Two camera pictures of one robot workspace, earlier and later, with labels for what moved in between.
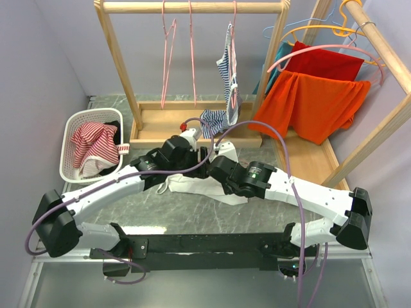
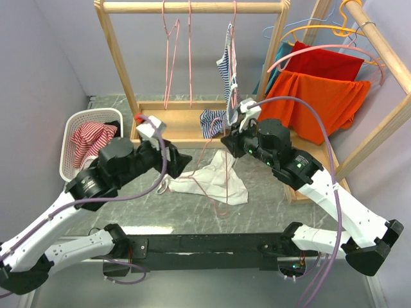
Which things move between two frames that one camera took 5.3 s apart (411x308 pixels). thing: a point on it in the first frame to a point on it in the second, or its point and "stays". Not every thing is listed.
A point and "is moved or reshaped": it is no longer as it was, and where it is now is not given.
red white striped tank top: [96, 140] stays
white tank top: [205, 186] stays
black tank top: [117, 138] stays
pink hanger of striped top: [192, 54] is moved or reshaped
